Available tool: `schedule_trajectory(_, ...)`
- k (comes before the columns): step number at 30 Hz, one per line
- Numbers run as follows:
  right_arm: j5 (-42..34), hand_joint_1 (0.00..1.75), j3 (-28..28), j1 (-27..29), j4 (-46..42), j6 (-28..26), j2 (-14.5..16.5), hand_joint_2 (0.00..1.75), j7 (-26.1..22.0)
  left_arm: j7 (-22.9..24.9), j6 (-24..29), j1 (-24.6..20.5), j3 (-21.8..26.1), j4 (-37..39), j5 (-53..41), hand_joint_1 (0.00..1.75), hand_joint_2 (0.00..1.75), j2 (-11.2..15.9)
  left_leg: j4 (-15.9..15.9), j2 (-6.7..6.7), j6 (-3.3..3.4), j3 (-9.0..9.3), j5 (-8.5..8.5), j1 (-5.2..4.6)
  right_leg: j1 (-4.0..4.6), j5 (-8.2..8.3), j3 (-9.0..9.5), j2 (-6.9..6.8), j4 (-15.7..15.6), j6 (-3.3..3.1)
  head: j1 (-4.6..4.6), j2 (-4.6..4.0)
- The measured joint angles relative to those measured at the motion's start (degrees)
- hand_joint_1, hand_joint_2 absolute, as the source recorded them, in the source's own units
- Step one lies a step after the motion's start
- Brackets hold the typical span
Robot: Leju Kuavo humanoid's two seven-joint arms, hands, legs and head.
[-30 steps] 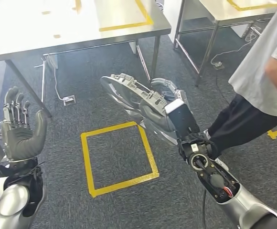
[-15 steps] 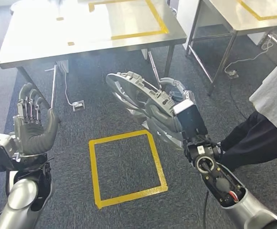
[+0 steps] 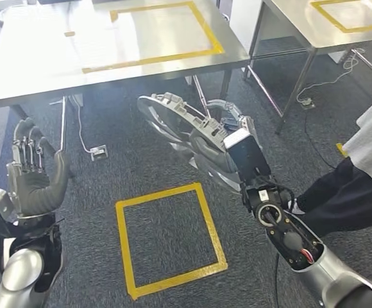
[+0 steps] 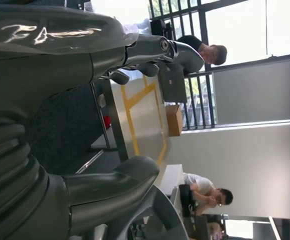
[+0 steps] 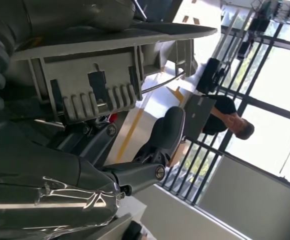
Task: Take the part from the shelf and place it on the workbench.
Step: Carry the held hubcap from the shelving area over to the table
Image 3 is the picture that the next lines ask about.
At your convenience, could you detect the yellow tape frame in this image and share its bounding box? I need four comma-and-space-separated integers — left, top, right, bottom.
310, 0, 372, 35
81, 0, 226, 76

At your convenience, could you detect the silver plastic wheel hubcap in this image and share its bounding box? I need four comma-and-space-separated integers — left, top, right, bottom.
137, 92, 248, 195

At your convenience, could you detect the white power cable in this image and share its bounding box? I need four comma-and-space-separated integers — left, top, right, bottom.
71, 95, 93, 155
296, 47, 366, 105

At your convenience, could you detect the person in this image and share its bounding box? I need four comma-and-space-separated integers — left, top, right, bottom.
287, 86, 372, 239

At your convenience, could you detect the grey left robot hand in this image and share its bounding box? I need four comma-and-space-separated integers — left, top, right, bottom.
6, 118, 71, 218

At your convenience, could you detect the yellow floor tape square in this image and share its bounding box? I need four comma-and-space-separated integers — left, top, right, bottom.
115, 182, 229, 302
335, 142, 349, 159

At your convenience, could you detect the black floor cable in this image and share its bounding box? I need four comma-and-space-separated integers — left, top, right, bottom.
303, 109, 336, 171

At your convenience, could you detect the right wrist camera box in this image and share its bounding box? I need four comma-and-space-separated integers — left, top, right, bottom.
223, 127, 272, 184

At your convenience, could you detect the steel workbench table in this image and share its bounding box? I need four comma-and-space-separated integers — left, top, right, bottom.
0, 0, 251, 155
243, 0, 372, 136

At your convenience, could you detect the white cabinet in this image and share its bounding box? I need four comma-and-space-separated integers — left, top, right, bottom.
229, 0, 264, 55

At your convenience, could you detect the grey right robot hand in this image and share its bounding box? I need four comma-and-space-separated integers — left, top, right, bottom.
189, 98, 260, 174

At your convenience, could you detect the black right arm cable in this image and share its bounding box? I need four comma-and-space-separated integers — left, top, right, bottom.
273, 252, 282, 308

